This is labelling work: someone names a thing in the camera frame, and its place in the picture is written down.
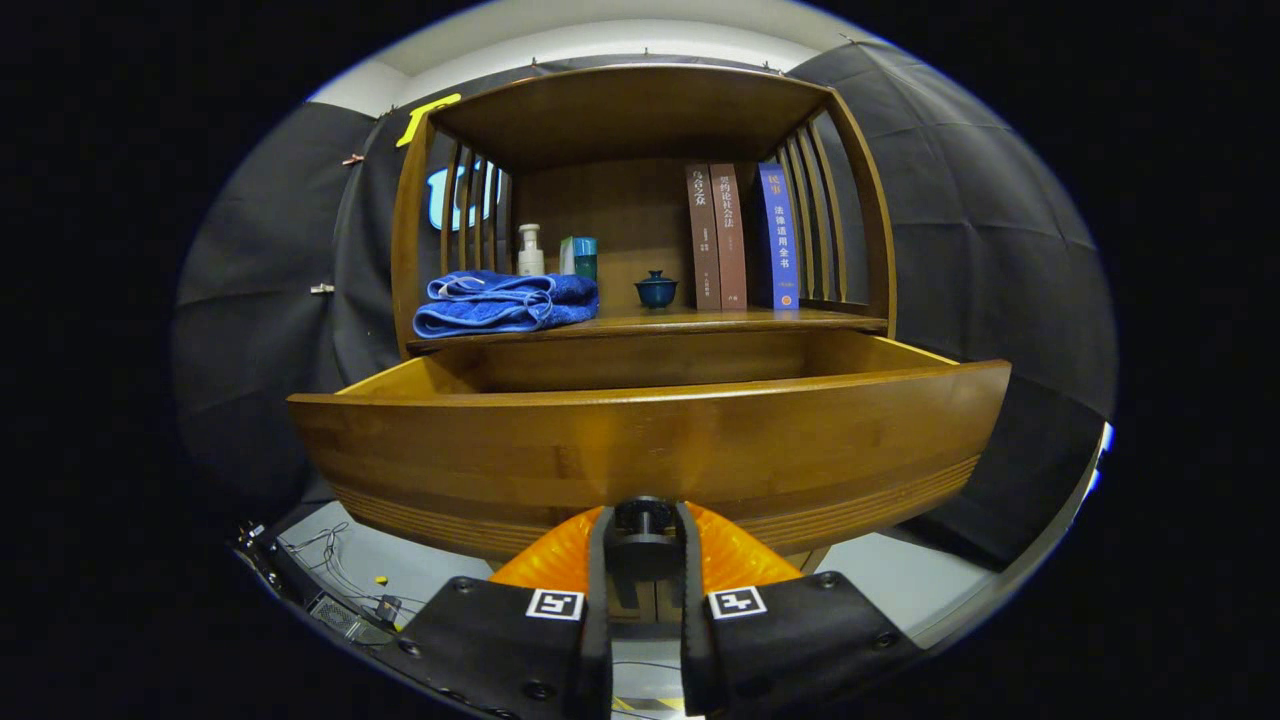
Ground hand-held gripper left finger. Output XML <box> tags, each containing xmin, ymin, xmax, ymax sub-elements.
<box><xmin>385</xmin><ymin>505</ymin><xmax>613</xmax><ymax>720</ymax></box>

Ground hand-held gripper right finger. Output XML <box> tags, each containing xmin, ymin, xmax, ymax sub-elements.
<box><xmin>675</xmin><ymin>500</ymin><xmax>926</xmax><ymax>719</ymax></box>

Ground wooden drawer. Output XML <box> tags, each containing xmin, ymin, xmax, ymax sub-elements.
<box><xmin>288</xmin><ymin>328</ymin><xmax>1013</xmax><ymax>606</ymax></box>

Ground wooden countertop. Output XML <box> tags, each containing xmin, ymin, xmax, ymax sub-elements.
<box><xmin>405</xmin><ymin>303</ymin><xmax>889</xmax><ymax>351</ymax></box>

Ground wooden cabinet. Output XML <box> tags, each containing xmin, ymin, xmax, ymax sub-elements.
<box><xmin>288</xmin><ymin>63</ymin><xmax>1013</xmax><ymax>621</ymax></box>

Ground black floor device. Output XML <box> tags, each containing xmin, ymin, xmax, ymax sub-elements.
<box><xmin>305</xmin><ymin>590</ymin><xmax>396</xmax><ymax>646</ymax></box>

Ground blue folded towel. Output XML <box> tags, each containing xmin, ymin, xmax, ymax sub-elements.
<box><xmin>412</xmin><ymin>270</ymin><xmax>601</xmax><ymax>339</ymax></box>

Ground dark brown book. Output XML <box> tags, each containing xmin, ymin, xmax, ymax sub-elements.
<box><xmin>685</xmin><ymin>164</ymin><xmax>723</xmax><ymax>312</ymax></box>

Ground reddish brown book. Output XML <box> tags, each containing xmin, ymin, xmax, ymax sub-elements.
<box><xmin>709</xmin><ymin>163</ymin><xmax>749</xmax><ymax>311</ymax></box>

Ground blue book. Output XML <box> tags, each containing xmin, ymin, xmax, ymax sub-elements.
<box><xmin>748</xmin><ymin>162</ymin><xmax>801</xmax><ymax>311</ymax></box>

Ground thin floor cables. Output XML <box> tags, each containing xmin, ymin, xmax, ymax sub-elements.
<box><xmin>275</xmin><ymin>520</ymin><xmax>401</xmax><ymax>621</ymax></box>

